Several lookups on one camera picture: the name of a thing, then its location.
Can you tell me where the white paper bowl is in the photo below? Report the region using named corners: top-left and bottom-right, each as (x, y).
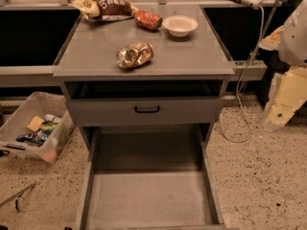
top-left (162, 15), bottom-right (198, 37)

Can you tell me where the white cable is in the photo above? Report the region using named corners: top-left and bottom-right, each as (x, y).
top-left (218, 4), bottom-right (266, 144)

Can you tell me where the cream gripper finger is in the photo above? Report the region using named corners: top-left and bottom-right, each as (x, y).
top-left (263, 104), bottom-right (295, 131)

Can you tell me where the blue snack packet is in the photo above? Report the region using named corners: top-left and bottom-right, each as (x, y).
top-left (15, 129), bottom-right (52, 147)

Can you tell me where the yellow sponge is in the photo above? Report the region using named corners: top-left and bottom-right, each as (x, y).
top-left (26, 116), bottom-right (44, 132)

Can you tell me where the clear plastic bin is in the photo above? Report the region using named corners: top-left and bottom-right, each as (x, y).
top-left (0, 92), bottom-right (74, 164)

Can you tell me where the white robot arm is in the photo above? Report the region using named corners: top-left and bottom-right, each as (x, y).
top-left (259, 0), bottom-right (307, 131)

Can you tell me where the white small can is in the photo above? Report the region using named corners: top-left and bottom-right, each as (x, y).
top-left (44, 114), bottom-right (60, 123)

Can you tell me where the grey drawer cabinet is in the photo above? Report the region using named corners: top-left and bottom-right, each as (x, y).
top-left (52, 4), bottom-right (237, 230)

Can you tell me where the brown chip bag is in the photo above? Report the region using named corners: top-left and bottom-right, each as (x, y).
top-left (72, 0), bottom-right (138, 21)

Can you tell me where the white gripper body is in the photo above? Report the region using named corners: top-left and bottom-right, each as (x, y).
top-left (270, 66), bottom-right (307, 113)

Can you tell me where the closed grey top drawer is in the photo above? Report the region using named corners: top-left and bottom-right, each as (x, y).
top-left (66, 98), bottom-right (224, 127)

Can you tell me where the open grey middle drawer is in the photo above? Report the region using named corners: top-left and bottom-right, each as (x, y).
top-left (76, 126), bottom-right (227, 230)

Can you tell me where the red soda can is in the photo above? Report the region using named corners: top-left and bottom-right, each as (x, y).
top-left (134, 10), bottom-right (163, 31)

